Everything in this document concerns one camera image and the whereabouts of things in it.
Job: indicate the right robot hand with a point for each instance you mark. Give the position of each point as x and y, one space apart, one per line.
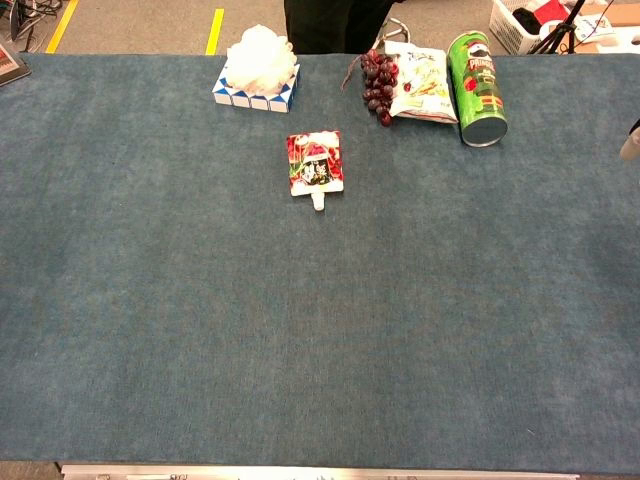
631 145

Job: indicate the cardboard box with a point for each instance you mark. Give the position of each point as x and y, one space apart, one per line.
612 20

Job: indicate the black tripod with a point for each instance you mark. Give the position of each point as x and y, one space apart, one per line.
560 30

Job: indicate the green Pringles can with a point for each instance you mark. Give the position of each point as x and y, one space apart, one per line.
480 85

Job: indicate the white plastic basket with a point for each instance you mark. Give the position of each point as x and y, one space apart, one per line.
520 25

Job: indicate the white snack chip bag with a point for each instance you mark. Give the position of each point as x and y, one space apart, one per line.
422 85

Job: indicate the dark red grape bunch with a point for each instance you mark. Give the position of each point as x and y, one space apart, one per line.
380 82

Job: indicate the chair base metal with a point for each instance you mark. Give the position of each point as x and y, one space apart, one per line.
397 31

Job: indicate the red jelly drink pouch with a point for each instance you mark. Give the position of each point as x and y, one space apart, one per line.
315 162

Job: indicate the person in black clothes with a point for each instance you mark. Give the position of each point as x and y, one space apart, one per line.
335 25

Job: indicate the blue felt table mat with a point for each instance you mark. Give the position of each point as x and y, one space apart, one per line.
320 325

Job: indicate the blue white snake puzzle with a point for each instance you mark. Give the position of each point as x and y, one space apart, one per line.
255 95

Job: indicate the yellow floor tape strip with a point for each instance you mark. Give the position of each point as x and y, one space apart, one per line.
215 31

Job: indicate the framed patterned board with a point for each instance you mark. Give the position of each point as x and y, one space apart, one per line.
11 65

